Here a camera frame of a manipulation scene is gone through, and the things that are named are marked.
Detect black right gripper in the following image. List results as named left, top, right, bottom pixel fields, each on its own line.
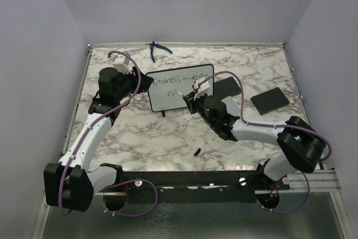
left=184, top=90, right=216, bottom=128

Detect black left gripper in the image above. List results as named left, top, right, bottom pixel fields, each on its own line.
left=115, top=66, right=154, bottom=101

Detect black framed whiteboard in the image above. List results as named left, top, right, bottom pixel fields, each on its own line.
left=146, top=64, right=214, bottom=113

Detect black rectangular eraser block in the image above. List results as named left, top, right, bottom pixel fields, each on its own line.
left=214, top=77, right=241, bottom=99

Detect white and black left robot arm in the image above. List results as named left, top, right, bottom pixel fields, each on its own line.
left=44, top=67, right=154, bottom=216

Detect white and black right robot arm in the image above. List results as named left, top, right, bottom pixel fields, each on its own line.
left=182, top=92, right=328, bottom=189

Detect black marker cap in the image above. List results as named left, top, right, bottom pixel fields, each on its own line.
left=194, top=148, right=201, bottom=157

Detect black flat pad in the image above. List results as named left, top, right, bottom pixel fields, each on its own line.
left=251, top=87, right=290, bottom=115

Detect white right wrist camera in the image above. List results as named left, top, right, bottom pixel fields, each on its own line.
left=192, top=77, right=210, bottom=100

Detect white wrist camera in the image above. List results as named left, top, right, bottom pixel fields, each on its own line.
left=192, top=77, right=210, bottom=100
left=109, top=54, right=131, bottom=74

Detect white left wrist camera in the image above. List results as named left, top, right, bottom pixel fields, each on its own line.
left=109, top=54, right=131, bottom=74

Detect blue handled pliers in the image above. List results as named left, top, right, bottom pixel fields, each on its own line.
left=148, top=40, right=173, bottom=63

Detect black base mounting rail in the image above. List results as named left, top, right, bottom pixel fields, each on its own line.
left=92, top=160, right=291, bottom=205

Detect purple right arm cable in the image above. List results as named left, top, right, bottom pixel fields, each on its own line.
left=200, top=71, right=333, bottom=214

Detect aluminium frame profile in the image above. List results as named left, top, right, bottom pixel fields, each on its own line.
left=287, top=170, right=341, bottom=193

